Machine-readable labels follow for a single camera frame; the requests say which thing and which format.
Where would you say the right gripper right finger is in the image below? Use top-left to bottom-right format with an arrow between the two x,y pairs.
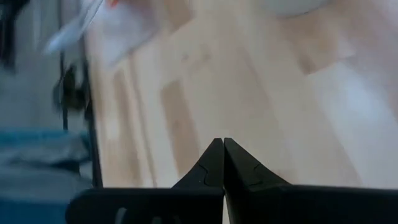
224,138 -> 398,224

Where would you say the white plant pot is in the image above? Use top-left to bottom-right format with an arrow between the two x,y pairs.
259,0 -> 332,18

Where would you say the clear plastic basket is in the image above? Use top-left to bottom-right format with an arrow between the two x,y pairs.
45,0 -> 162,68

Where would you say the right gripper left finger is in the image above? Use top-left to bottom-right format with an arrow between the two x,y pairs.
65,138 -> 225,224

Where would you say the black aluminium rig frame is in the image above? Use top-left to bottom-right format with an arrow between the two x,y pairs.
55,37 -> 104,189

